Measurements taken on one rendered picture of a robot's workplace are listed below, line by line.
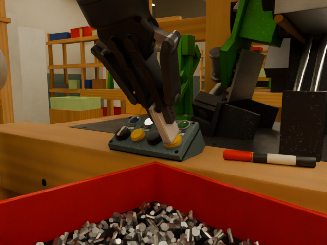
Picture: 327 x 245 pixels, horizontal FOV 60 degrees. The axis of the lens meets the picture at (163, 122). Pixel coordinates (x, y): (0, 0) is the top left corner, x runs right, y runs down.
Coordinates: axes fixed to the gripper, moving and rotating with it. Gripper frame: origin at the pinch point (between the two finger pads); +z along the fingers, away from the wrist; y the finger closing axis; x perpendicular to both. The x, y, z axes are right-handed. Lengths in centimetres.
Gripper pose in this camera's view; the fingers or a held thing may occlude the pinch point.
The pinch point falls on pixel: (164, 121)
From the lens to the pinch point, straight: 42.6
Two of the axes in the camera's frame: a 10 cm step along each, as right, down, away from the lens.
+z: 3.2, 7.4, 5.9
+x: 4.5, -6.7, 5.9
